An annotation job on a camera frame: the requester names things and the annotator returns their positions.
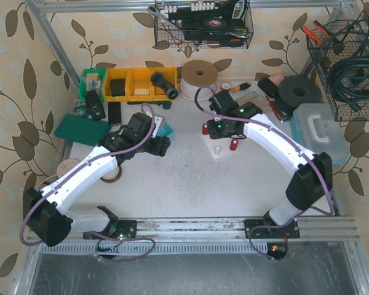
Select blue plastic tray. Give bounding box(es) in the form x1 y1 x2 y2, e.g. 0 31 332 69
157 122 173 137

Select red spring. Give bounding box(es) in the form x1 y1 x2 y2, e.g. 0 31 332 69
202 124 209 135
229 139 239 151

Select white peg base plate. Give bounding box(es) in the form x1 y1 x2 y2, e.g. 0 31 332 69
202 132 239 160

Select brown tape roll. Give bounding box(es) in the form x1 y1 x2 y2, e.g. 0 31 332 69
100 167 122 184

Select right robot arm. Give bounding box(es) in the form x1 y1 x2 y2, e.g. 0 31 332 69
207 90 333 226

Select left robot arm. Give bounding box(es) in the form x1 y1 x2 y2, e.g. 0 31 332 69
22 112 170 246

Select yellow black screwdriver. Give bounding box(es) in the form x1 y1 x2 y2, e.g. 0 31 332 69
230 82 252 93

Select beige work glove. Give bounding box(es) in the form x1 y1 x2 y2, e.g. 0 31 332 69
236 91 271 112

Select red white tape roll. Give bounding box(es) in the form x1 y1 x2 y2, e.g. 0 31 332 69
221 82 231 91

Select black rectangular block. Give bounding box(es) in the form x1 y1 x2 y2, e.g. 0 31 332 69
108 102 122 126

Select yellow storage bin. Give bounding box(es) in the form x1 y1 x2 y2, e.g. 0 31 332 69
103 67 178 103

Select dark grey pipe fitting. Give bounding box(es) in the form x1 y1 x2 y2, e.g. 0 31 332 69
151 73 178 100

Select black box in bin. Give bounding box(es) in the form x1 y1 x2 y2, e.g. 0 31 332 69
110 79 125 96

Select black green meter device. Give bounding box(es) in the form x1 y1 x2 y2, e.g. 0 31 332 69
85 90 106 120

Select green cutting mat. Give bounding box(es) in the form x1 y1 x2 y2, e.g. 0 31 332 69
54 114 111 147

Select black disc spool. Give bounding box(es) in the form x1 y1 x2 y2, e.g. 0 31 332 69
274 76 322 116

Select blue clear toolbox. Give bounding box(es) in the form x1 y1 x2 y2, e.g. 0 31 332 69
290 103 350 166

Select green storage bin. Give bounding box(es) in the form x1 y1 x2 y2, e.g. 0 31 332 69
78 68 106 103

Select black tape roll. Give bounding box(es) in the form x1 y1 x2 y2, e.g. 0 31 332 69
202 17 227 31

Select silver wrench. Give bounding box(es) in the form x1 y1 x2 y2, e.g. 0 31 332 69
147 6 182 31

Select white cable spool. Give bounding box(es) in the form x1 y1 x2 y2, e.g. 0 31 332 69
180 60 218 102

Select top wire basket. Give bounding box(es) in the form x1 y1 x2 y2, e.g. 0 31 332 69
147 1 253 54

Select wire basket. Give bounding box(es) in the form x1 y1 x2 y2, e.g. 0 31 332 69
306 18 369 122
147 1 253 54

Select orange handled pliers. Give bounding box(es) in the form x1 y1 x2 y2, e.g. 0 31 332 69
301 20 331 46

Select right wire basket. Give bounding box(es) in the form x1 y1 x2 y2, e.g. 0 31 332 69
306 18 369 122

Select coiled black hose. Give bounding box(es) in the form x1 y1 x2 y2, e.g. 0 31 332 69
328 53 369 104

